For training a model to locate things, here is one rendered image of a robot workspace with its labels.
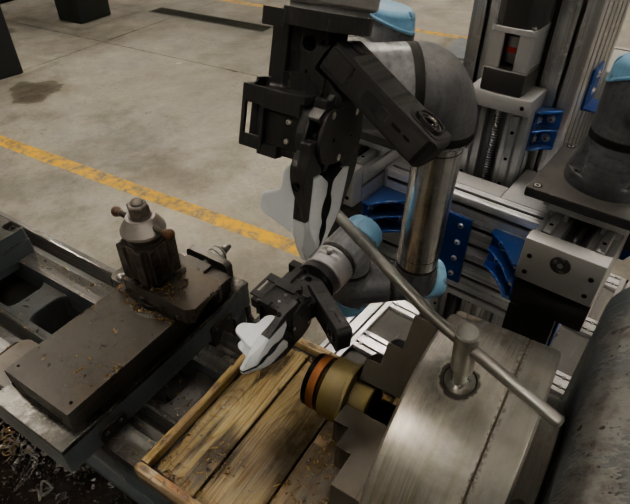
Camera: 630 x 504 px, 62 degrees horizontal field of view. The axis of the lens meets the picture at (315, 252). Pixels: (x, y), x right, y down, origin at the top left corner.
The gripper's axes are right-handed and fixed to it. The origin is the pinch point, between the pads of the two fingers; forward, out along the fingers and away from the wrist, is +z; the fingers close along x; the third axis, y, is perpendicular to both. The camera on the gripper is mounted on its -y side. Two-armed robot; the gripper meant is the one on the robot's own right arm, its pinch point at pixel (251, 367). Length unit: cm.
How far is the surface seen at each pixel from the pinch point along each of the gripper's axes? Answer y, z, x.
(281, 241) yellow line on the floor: 99, -128, -118
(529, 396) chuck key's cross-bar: -33.0, 0.7, 23.3
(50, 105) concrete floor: 350, -163, -129
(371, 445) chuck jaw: -20.3, 2.1, 3.4
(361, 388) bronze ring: -15.4, -3.8, 3.5
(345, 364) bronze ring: -11.9, -5.4, 4.0
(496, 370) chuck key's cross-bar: -29.8, -0.3, 23.2
